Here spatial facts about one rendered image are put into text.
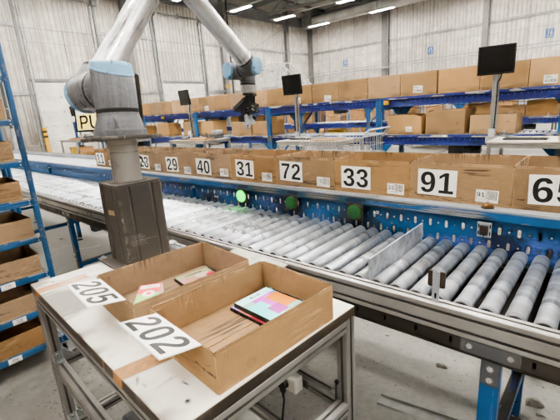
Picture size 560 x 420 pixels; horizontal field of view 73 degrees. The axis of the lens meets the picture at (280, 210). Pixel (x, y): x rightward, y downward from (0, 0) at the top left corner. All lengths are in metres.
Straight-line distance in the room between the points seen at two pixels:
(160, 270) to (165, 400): 0.59
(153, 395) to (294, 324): 0.34
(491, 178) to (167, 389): 1.32
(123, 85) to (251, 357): 1.06
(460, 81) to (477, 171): 4.77
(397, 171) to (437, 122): 4.47
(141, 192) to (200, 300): 0.58
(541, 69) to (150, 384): 5.85
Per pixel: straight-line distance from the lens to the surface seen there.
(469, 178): 1.67
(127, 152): 1.53
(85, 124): 2.60
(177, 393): 0.89
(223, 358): 0.83
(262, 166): 2.23
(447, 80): 6.43
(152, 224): 1.56
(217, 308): 1.14
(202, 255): 1.45
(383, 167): 1.79
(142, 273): 1.35
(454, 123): 6.12
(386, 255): 1.40
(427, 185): 1.73
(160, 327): 0.91
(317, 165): 1.98
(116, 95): 1.51
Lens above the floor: 1.30
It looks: 15 degrees down
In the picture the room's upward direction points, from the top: 4 degrees counter-clockwise
